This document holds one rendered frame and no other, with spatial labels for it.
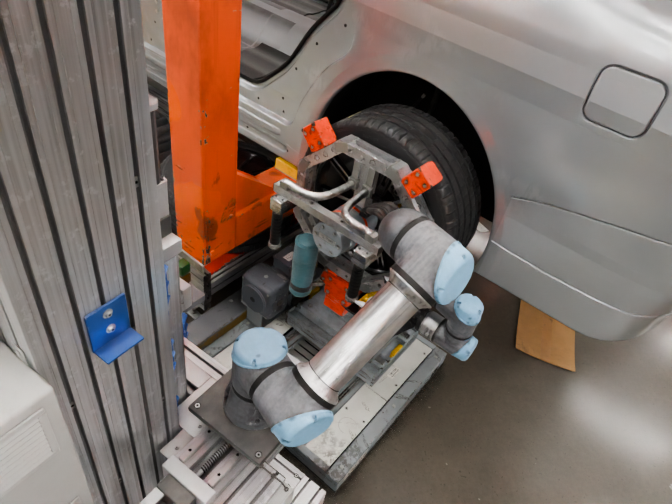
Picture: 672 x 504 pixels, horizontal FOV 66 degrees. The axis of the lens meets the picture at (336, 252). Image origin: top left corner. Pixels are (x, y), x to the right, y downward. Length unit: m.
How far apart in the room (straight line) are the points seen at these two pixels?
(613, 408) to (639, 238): 1.33
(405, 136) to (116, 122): 1.09
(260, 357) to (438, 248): 0.43
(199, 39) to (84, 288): 0.91
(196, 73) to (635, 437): 2.36
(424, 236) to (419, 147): 0.66
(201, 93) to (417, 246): 0.88
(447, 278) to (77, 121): 0.67
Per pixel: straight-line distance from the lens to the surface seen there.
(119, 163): 0.79
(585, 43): 1.55
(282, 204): 1.67
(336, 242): 1.68
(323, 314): 2.31
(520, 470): 2.43
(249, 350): 1.12
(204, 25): 1.59
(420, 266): 1.02
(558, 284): 1.81
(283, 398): 1.07
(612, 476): 2.63
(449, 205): 1.68
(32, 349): 0.88
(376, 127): 1.71
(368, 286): 1.90
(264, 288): 2.14
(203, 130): 1.71
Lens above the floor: 1.94
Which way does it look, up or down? 41 degrees down
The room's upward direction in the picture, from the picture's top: 11 degrees clockwise
